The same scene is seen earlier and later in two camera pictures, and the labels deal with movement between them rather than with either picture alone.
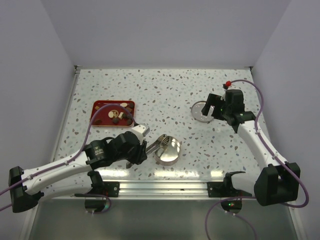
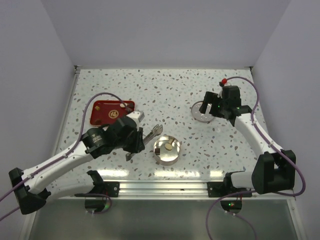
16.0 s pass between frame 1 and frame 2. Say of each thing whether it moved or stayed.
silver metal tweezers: moved
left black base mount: stayed
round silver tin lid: stayed
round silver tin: stayed
